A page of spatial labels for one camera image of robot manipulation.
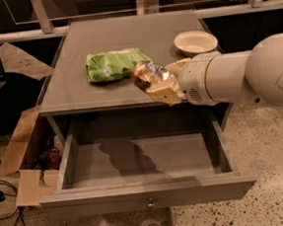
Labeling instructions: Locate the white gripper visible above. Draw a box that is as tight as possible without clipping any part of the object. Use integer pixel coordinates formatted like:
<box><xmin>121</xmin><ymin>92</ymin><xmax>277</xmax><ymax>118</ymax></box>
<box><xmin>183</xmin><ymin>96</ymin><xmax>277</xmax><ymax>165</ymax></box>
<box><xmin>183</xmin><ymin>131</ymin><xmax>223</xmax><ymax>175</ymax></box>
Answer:
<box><xmin>146</xmin><ymin>51</ymin><xmax>221</xmax><ymax>106</ymax></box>

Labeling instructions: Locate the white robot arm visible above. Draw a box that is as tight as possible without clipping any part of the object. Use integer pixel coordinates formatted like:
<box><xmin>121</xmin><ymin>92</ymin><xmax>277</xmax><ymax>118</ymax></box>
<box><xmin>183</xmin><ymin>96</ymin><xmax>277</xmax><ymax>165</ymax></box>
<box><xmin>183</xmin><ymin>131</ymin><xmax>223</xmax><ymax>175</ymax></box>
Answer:
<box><xmin>146</xmin><ymin>34</ymin><xmax>283</xmax><ymax>108</ymax></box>

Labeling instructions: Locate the grey open top drawer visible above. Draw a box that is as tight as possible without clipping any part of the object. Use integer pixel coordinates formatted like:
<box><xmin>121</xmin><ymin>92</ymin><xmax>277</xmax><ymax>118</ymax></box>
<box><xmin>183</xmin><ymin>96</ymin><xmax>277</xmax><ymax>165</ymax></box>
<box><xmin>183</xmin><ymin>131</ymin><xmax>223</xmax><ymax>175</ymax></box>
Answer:
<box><xmin>39</xmin><ymin>108</ymin><xmax>256</xmax><ymax>217</ymax></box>

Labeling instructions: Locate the metal drawer knob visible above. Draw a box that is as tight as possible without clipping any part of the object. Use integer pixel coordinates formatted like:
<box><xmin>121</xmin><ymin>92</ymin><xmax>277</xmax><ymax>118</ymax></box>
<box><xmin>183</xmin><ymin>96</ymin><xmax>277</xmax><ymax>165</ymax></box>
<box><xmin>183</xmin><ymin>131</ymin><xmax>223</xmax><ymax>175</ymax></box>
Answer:
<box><xmin>147</xmin><ymin>197</ymin><xmax>156</xmax><ymax>209</ymax></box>

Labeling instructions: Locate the white ceramic bowl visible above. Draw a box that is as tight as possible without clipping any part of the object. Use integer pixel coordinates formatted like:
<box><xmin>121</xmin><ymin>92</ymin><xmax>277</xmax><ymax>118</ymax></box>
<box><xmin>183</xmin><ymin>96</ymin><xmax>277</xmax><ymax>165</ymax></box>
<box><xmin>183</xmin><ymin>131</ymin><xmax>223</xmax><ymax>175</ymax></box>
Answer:
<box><xmin>174</xmin><ymin>31</ymin><xmax>218</xmax><ymax>57</ymax></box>

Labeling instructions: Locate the green chip bag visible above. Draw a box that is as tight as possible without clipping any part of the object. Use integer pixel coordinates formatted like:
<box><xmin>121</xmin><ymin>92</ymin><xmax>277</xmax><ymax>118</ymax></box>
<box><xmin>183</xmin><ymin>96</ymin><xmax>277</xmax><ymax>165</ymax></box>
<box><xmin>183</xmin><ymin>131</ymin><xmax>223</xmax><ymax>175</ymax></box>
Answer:
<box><xmin>86</xmin><ymin>48</ymin><xmax>151</xmax><ymax>84</ymax></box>

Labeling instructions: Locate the grey wooden cabinet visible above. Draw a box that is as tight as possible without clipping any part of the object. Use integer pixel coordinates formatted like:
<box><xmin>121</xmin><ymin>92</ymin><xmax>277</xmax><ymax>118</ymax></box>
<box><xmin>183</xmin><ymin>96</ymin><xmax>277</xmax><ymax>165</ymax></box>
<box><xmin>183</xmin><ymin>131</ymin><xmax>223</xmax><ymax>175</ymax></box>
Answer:
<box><xmin>29</xmin><ymin>5</ymin><xmax>249</xmax><ymax>148</ymax></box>

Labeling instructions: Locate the brown cardboard sheet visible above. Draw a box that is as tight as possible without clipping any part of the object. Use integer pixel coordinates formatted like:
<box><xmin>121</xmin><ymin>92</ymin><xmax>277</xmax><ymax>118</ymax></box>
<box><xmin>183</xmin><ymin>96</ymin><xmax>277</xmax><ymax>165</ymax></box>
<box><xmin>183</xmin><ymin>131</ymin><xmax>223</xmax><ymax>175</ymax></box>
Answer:
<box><xmin>0</xmin><ymin>42</ymin><xmax>53</xmax><ymax>80</ymax></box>

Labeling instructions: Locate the brown cardboard box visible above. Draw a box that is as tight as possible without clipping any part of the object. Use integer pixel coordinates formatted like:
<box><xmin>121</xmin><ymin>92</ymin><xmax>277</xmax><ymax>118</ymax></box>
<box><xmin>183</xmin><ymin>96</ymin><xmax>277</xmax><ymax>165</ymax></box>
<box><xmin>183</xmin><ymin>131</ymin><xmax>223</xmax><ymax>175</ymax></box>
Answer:
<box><xmin>0</xmin><ymin>106</ymin><xmax>59</xmax><ymax>207</ymax></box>

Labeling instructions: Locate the metal railing frame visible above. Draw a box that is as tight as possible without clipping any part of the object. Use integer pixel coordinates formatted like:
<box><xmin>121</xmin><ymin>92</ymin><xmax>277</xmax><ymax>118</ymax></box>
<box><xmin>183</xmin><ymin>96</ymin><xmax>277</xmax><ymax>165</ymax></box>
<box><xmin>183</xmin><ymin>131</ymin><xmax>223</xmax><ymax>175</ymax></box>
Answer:
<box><xmin>0</xmin><ymin>0</ymin><xmax>283</xmax><ymax>43</ymax></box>

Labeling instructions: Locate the black floor cable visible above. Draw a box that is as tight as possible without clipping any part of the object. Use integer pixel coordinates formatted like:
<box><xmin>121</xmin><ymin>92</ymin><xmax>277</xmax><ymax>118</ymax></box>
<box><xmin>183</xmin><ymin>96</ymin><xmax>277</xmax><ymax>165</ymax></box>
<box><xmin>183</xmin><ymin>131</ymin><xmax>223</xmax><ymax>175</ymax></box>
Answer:
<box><xmin>0</xmin><ymin>173</ymin><xmax>34</xmax><ymax>226</ymax></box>

